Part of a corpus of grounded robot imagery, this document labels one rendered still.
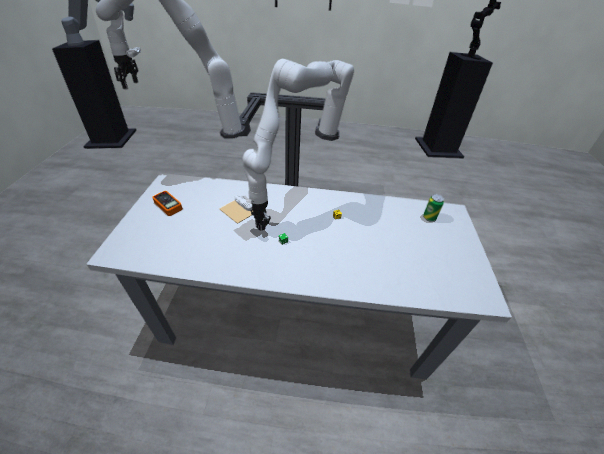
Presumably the green drink can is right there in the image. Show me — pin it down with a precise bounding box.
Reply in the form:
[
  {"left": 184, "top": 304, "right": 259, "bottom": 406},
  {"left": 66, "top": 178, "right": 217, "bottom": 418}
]
[{"left": 423, "top": 194, "right": 444, "bottom": 221}]

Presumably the tan square mat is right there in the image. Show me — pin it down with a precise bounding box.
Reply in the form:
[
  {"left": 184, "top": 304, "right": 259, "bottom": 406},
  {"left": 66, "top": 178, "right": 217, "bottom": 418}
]
[{"left": 219, "top": 200, "right": 252, "bottom": 224}]

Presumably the orange pocket multimeter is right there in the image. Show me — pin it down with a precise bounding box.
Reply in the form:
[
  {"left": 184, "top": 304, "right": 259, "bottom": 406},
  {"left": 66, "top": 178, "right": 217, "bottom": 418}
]
[{"left": 152, "top": 191, "right": 183, "bottom": 216}]

